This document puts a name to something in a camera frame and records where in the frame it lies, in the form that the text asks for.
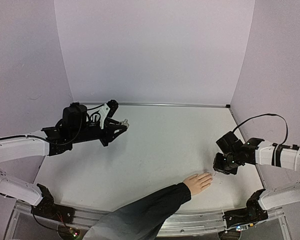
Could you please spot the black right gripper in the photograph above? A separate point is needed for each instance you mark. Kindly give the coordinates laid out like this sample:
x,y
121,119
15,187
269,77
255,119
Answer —
x,y
221,166

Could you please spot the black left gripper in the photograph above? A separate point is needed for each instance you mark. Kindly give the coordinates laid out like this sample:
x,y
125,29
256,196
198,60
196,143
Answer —
x,y
110,128

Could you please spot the glitter nail polish bottle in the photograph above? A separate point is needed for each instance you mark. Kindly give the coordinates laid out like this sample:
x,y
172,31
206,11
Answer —
x,y
125,123

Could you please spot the dark sleeved forearm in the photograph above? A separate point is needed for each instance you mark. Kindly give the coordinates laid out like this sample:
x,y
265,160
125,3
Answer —
x,y
142,219

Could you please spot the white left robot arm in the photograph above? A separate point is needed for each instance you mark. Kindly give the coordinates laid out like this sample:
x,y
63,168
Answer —
x,y
25,146

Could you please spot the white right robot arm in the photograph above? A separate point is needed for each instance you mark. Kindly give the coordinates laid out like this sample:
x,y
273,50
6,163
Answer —
x,y
261,153

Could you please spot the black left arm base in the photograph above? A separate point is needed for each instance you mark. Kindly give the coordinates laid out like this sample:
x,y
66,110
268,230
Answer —
x,y
48,209

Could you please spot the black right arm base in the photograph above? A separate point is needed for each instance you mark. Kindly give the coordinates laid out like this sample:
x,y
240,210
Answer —
x,y
251,214

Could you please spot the mannequin hand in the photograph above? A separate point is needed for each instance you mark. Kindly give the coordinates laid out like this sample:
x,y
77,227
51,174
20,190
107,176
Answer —
x,y
197,183

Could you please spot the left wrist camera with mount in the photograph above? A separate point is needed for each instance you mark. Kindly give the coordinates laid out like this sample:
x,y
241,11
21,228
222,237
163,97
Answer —
x,y
102,112

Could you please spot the aluminium table frame rail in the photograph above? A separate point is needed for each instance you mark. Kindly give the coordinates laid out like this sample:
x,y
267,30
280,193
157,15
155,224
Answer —
x,y
23,225

